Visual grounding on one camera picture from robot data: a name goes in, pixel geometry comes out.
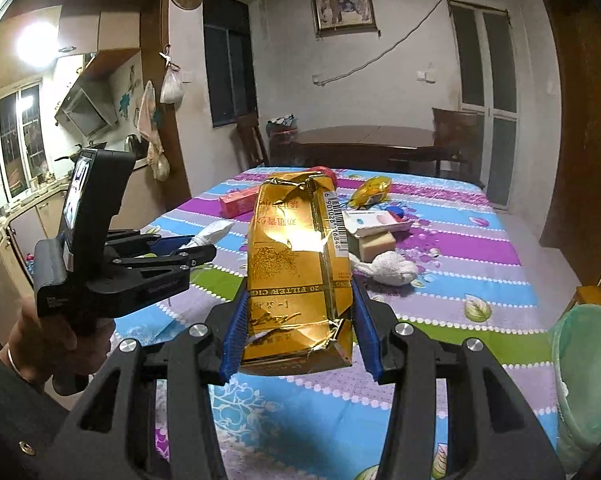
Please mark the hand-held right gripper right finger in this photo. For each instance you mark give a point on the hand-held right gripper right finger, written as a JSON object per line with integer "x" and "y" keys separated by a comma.
{"x": 366, "y": 332}

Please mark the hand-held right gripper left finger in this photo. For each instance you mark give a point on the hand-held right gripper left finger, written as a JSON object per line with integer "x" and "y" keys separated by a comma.
{"x": 234, "y": 340}

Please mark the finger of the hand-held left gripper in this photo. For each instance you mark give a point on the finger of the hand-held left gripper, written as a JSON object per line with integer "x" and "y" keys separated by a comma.
{"x": 180, "y": 259}
{"x": 173, "y": 243}

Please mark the white tissue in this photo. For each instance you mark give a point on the white tissue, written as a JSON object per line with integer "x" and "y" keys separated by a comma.
{"x": 213, "y": 232}

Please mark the white fluffy towel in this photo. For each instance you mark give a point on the white fluffy towel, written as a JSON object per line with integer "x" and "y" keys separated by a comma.
{"x": 393, "y": 267}

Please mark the pink cardboard box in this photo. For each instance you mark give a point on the pink cardboard box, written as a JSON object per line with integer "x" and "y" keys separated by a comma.
{"x": 235, "y": 203}

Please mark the gold cigarette carton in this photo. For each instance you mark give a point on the gold cigarette carton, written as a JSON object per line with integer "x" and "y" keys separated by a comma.
{"x": 285, "y": 260}

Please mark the white medicine box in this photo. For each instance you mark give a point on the white medicine box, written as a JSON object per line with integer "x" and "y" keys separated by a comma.
{"x": 375, "y": 221}

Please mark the blue bottle cap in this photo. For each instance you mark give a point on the blue bottle cap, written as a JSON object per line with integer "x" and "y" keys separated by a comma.
{"x": 394, "y": 211}

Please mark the green lined trash bin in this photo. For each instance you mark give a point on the green lined trash bin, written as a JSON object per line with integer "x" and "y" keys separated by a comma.
{"x": 587, "y": 375}

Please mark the person's left forearm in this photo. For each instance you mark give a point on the person's left forearm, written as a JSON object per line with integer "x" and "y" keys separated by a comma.
{"x": 10, "y": 425}

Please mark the person's left hand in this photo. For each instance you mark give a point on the person's left hand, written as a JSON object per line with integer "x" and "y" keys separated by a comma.
{"x": 45, "y": 340}

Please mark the kitchen counter cabinet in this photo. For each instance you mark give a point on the kitchen counter cabinet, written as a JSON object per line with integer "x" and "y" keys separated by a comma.
{"x": 35, "y": 220}

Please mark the steel kettle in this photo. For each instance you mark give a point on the steel kettle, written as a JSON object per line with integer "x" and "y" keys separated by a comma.
{"x": 135, "y": 146}

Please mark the tan sponge block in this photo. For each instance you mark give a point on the tan sponge block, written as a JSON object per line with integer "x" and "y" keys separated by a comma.
{"x": 378, "y": 246}

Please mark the steel range hood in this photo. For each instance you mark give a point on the steel range hood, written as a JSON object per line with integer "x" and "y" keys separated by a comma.
{"x": 85, "y": 110}

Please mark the hanging patterned cloth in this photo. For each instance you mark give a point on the hanging patterned cloth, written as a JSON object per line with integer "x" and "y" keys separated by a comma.
{"x": 149, "y": 120}

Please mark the kitchen window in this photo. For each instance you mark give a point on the kitchen window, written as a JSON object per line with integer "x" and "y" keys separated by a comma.
{"x": 20, "y": 140}

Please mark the striped floral tablecloth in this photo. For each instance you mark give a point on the striped floral tablecloth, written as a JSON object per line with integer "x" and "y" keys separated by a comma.
{"x": 455, "y": 280}

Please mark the brown wooden chair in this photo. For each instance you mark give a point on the brown wooden chair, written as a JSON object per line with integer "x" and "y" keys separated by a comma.
{"x": 455, "y": 127}
{"x": 250, "y": 140}

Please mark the hanging white plastic bag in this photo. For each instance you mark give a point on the hanging white plastic bag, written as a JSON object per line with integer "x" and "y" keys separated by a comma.
{"x": 171, "y": 87}

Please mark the yellow foil wrapper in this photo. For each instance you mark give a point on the yellow foil wrapper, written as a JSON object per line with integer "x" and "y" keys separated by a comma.
{"x": 371, "y": 192}

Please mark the basket with clutter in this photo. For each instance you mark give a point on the basket with clutter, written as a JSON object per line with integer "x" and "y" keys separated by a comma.
{"x": 282, "y": 125}

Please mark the beige upper kitchen cabinet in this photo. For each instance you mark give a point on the beige upper kitchen cabinet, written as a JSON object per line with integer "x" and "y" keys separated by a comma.
{"x": 100, "y": 35}

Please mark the red wrapper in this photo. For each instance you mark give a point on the red wrapper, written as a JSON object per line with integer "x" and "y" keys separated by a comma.
{"x": 323, "y": 170}

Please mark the bright ceiling lamp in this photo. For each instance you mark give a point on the bright ceiling lamp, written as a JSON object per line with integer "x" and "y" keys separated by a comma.
{"x": 35, "y": 40}

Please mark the dark wooden dining table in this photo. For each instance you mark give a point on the dark wooden dining table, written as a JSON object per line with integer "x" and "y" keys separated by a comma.
{"x": 370, "y": 137}

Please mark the white glass double door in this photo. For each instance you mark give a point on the white glass double door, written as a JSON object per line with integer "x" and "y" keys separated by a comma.
{"x": 485, "y": 95}

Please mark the wooden kitchen doorway frame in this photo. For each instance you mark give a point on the wooden kitchen doorway frame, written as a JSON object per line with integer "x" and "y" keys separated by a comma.
{"x": 173, "y": 160}

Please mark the dark wall window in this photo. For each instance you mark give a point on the dark wall window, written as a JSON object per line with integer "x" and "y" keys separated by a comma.
{"x": 230, "y": 65}

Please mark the white light switch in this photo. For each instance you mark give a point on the white light switch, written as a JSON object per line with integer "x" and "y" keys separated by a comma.
{"x": 425, "y": 76}

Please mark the framed wall picture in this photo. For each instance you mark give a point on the framed wall picture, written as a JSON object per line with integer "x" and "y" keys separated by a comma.
{"x": 344, "y": 9}

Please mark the brown door with frame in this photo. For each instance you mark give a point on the brown door with frame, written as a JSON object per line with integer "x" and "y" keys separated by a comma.
{"x": 580, "y": 135}

